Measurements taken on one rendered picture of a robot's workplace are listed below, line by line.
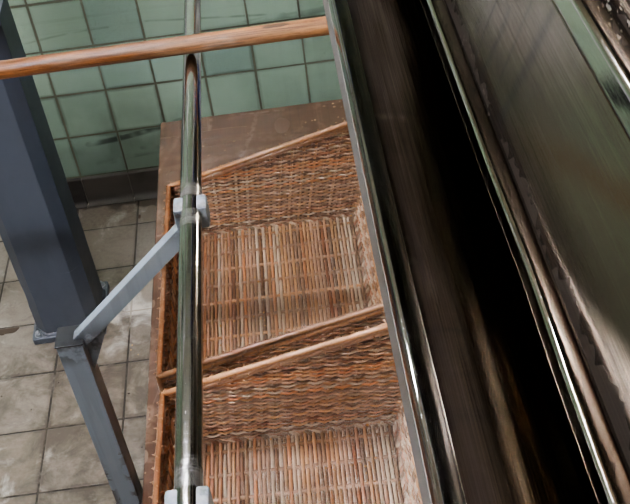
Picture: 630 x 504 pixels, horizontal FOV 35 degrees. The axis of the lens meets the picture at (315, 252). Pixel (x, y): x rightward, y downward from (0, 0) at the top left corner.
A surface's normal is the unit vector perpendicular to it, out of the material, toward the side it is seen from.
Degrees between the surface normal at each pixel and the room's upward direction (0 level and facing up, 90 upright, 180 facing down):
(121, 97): 90
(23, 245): 90
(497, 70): 70
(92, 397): 90
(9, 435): 0
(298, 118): 0
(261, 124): 0
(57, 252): 90
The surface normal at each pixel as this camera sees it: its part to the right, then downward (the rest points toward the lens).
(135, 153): 0.09, 0.66
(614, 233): -0.97, -0.13
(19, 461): -0.10, -0.75
